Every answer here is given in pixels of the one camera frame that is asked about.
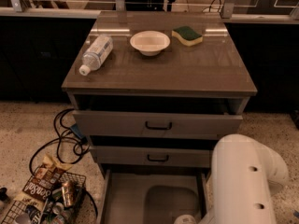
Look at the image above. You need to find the grey bottom drawer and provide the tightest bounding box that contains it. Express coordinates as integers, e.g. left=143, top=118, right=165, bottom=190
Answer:
left=95, top=170, right=206, bottom=224

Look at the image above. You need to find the grey drawer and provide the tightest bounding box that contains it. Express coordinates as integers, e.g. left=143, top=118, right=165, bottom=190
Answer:
left=95, top=170, right=206, bottom=224
left=73, top=110, right=242, bottom=140
left=90, top=146, right=212, bottom=168

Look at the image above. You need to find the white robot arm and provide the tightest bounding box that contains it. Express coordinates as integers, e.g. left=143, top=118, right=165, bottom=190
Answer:
left=174, top=134, right=289, bottom=224

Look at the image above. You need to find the grey drawer cabinet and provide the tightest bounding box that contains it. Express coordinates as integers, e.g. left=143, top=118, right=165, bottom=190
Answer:
left=63, top=12, right=257, bottom=173

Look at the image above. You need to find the grey top drawer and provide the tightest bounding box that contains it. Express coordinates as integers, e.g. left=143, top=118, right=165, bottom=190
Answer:
left=73, top=110, right=242, bottom=140

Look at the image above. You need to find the grey middle drawer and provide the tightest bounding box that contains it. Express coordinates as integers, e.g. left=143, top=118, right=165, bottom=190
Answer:
left=90, top=146, right=212, bottom=168

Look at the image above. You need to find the white bowl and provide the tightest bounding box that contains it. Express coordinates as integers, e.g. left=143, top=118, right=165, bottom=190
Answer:
left=130, top=31, right=170, bottom=56

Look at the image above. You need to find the clear plastic water bottle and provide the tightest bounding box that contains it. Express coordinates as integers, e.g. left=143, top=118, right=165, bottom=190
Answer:
left=79, top=35, right=113, bottom=76

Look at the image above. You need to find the green yellow sponge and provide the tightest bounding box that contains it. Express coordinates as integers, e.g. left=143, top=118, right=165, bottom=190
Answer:
left=172, top=26, right=203, bottom=47

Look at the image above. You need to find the blue plug box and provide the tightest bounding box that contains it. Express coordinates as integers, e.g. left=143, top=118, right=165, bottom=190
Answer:
left=70, top=124, right=87, bottom=144

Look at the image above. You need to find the copper drink can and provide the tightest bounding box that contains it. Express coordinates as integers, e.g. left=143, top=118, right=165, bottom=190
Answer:
left=62, top=181, right=76, bottom=208

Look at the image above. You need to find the brown snack bag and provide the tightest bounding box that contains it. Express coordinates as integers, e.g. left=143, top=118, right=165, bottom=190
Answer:
left=15, top=154, right=72, bottom=208

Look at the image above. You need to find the small dark floor object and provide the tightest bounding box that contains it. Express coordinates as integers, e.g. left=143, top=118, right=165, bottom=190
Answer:
left=0, top=188, right=9, bottom=203

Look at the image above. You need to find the black floor cable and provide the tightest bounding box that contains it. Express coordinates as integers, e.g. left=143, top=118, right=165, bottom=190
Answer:
left=28, top=108, right=99, bottom=219

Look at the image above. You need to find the black wire basket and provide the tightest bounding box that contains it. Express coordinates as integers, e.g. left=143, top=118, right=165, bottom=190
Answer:
left=1, top=172, right=86, bottom=224

